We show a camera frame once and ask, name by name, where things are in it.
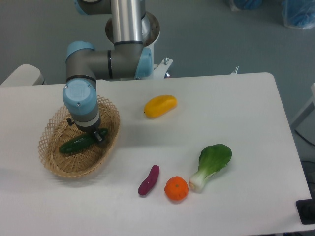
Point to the white chair back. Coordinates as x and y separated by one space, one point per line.
24 75

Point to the orange tangerine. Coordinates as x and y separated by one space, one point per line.
176 188

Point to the yellow mango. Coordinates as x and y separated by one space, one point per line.
160 105

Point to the blue plastic bag right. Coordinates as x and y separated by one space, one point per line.
298 14

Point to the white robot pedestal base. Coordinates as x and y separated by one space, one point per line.
152 30

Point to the woven wicker oval basket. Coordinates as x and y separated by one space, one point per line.
77 164

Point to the white furniture frame right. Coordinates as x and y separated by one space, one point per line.
306 110

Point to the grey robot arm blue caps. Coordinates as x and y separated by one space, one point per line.
85 65

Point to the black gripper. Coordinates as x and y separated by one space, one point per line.
91 127

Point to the black device at table edge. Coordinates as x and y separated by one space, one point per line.
306 211

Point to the dark green cucumber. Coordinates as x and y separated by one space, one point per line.
80 142

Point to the purple sweet potato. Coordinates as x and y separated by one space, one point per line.
147 185

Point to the green bok choy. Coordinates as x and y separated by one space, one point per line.
211 160

